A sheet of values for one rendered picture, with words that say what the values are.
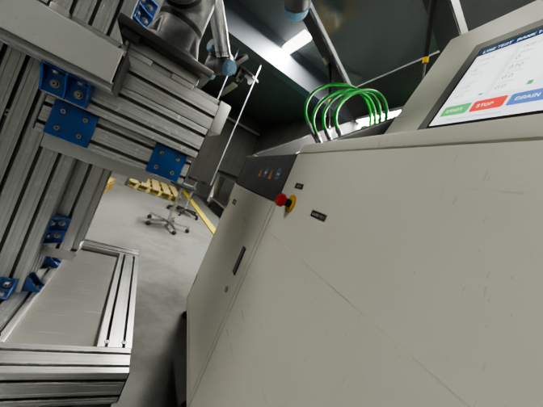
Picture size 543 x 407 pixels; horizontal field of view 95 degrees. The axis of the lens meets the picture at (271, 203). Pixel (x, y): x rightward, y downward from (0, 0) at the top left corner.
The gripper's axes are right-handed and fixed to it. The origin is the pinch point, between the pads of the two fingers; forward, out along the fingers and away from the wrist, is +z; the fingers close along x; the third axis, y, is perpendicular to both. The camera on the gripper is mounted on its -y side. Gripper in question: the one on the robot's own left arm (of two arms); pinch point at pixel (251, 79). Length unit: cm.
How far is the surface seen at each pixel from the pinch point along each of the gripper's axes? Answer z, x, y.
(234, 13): 58, -158, -95
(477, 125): -75, 136, 30
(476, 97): -39, 128, 6
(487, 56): -33, 124, -8
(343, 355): -73, 137, 64
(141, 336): -39, 65, 138
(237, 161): 429, -423, 64
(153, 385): -45, 90, 135
